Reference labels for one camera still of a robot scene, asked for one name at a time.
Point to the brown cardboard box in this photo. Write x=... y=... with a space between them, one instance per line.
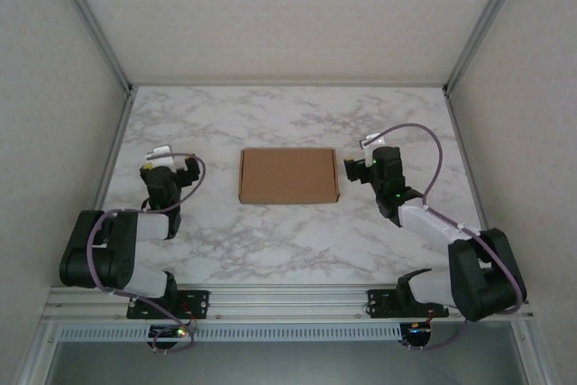
x=288 y=175

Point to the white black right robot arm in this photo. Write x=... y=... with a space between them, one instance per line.
x=473 y=268

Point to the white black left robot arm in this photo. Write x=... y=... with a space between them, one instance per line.
x=117 y=254

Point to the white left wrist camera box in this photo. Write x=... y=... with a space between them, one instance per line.
x=160 y=155

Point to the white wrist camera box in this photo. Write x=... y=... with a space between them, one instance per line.
x=376 y=140
x=160 y=155

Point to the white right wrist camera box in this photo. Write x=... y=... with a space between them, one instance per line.
x=376 y=140

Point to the aluminium table side rail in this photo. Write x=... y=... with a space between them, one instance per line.
x=104 y=177
x=460 y=132

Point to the thin aluminium table rail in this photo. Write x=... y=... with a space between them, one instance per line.
x=288 y=85

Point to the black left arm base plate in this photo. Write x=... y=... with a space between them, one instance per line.
x=198 y=301

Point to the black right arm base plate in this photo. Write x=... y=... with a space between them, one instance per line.
x=383 y=301

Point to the wide aluminium table rail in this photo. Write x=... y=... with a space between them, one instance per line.
x=288 y=301

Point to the aluminium frame post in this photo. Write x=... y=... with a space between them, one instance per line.
x=94 y=24
x=482 y=24

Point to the aluminium lower frame leg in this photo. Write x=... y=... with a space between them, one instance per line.
x=532 y=353
x=38 y=353

